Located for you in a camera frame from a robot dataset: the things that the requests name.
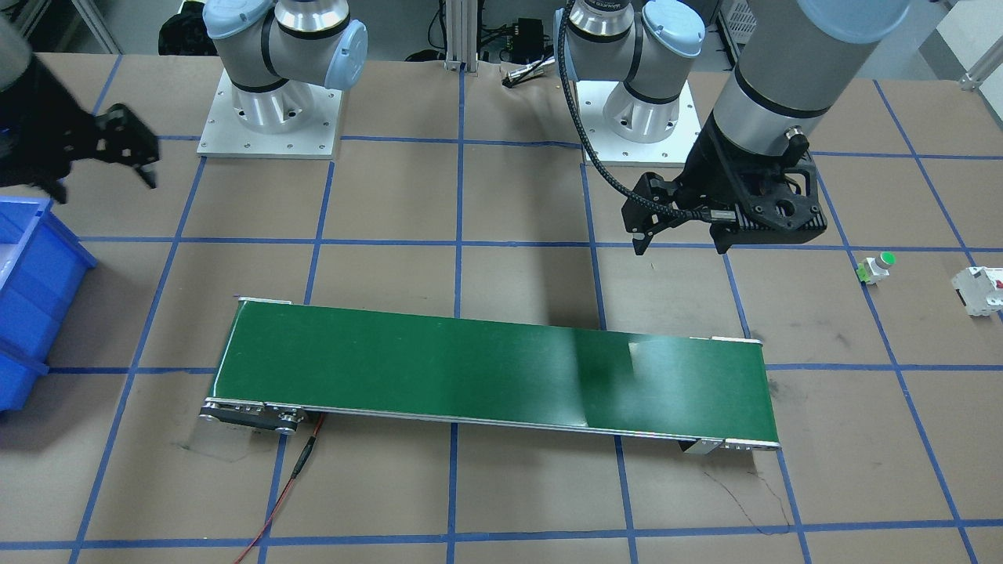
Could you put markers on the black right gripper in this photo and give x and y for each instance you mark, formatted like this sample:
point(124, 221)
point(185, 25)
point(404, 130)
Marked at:
point(41, 119)

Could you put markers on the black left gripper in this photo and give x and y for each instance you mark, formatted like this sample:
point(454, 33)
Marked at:
point(703, 168)

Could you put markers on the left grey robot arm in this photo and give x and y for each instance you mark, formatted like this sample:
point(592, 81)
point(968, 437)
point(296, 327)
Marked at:
point(798, 61)

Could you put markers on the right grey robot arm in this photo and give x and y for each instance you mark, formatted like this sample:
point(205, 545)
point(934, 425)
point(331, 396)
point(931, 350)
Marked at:
point(282, 47)

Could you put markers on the blue plastic bin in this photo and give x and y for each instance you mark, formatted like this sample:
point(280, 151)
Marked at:
point(42, 266)

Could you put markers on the green push button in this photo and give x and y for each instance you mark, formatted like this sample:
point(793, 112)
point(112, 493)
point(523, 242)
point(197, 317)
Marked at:
point(871, 270)

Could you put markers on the green conveyor belt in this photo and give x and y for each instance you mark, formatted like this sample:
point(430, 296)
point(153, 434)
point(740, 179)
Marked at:
point(281, 360)

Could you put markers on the red white circuit breaker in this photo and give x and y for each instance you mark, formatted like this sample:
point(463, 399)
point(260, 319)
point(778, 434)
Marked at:
point(980, 289)

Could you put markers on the aluminium frame post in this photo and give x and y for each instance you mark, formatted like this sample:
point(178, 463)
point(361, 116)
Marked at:
point(462, 20)

